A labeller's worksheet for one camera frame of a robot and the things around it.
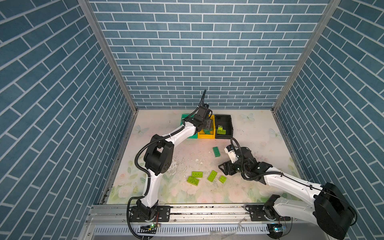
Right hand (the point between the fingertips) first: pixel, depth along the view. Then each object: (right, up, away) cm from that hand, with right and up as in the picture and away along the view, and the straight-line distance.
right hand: (222, 162), depth 84 cm
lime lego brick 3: (-14, -8, +3) cm, 16 cm away
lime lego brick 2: (+2, +19, +21) cm, 28 cm away
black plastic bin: (+7, +24, +30) cm, 39 cm away
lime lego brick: (+2, +17, +21) cm, 27 cm away
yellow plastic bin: (-11, +14, +18) cm, 26 cm away
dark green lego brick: (-7, +16, +21) cm, 27 cm away
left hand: (-8, +24, +13) cm, 29 cm away
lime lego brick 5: (-5, -8, +3) cm, 10 cm away
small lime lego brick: (+1, -9, 0) cm, 9 cm away
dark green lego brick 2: (-2, +4, +12) cm, 13 cm away
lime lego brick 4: (-16, -11, +1) cm, 20 cm away
